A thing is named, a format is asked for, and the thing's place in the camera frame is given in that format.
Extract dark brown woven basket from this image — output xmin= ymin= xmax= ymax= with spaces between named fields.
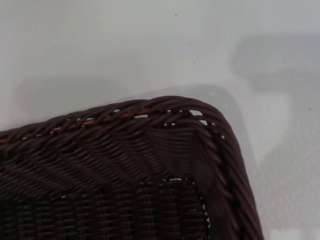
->
xmin=0 ymin=95 xmax=265 ymax=240

